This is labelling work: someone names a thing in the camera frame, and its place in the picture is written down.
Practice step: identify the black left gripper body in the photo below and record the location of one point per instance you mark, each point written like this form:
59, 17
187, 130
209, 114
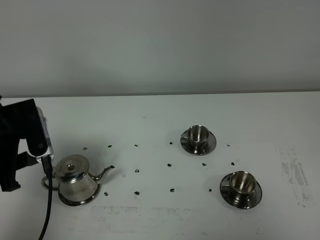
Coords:
21, 140

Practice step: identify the stainless steel teapot tray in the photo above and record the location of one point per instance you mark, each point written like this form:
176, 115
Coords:
79, 200

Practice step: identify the far stainless steel teacup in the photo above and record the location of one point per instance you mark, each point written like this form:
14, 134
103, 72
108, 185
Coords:
196, 135

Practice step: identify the stainless steel teacup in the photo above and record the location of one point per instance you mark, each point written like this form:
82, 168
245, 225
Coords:
241, 183
196, 135

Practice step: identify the far stainless steel saucer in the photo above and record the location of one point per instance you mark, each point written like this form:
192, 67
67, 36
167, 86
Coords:
198, 150

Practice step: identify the stainless steel saucer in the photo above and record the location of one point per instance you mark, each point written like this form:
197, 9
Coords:
238, 201
198, 150

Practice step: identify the near stainless steel saucer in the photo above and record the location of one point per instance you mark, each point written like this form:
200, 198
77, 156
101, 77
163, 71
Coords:
238, 201

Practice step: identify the near stainless steel teacup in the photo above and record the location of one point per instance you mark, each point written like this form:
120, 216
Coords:
241, 183

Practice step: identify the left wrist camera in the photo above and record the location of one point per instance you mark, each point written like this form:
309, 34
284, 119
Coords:
49, 152

